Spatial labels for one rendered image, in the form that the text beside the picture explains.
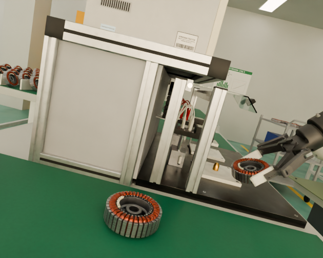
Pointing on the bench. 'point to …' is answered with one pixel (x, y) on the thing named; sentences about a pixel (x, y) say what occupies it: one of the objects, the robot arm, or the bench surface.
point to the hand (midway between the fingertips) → (251, 169)
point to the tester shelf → (142, 50)
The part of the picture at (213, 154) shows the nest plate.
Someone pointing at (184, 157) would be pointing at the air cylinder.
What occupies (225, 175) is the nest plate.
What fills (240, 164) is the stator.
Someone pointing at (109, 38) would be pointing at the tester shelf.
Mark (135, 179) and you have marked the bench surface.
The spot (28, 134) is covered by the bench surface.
